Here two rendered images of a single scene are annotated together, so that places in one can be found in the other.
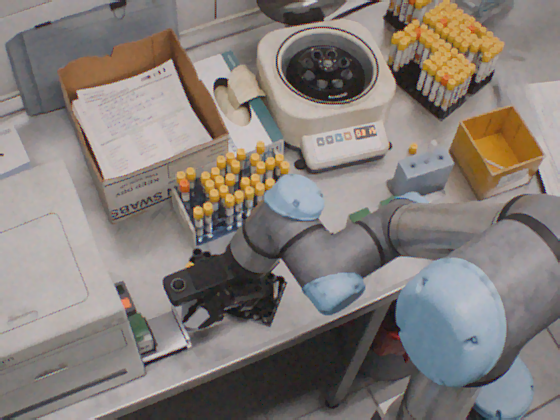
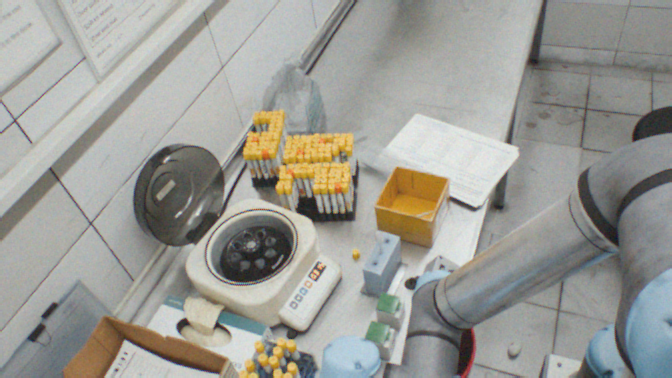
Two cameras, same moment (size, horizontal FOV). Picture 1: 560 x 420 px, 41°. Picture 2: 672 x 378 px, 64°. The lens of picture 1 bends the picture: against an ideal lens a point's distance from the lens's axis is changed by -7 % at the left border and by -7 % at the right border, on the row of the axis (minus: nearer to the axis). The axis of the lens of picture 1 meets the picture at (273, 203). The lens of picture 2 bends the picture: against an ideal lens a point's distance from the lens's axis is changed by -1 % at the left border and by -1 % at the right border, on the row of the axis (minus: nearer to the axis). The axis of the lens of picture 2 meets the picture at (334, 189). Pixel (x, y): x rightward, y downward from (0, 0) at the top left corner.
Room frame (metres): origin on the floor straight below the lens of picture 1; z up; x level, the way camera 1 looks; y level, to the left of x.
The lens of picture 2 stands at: (0.28, 0.10, 1.86)
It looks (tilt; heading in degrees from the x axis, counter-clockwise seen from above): 46 degrees down; 331
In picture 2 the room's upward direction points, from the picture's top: 12 degrees counter-clockwise
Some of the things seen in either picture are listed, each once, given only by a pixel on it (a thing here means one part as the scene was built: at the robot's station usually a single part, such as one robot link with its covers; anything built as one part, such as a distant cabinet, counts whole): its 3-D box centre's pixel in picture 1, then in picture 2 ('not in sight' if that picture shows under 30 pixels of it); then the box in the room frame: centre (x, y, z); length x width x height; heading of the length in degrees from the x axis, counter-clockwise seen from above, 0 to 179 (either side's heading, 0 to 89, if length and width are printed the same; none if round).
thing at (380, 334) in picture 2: (361, 229); (380, 340); (0.70, -0.16, 0.91); 0.05 x 0.04 x 0.07; 31
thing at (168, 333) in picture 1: (126, 346); not in sight; (0.43, 0.22, 0.92); 0.21 x 0.07 x 0.05; 121
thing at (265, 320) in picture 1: (231, 275); not in sight; (0.57, 0.06, 0.93); 0.17 x 0.09 x 0.11; 76
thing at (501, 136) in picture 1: (496, 152); (413, 206); (0.89, -0.43, 0.93); 0.13 x 0.13 x 0.10; 27
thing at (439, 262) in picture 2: not in sight; (433, 278); (0.73, -0.33, 0.92); 0.13 x 0.07 x 0.08; 31
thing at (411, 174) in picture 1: (421, 176); (383, 266); (0.82, -0.27, 0.92); 0.10 x 0.07 x 0.10; 116
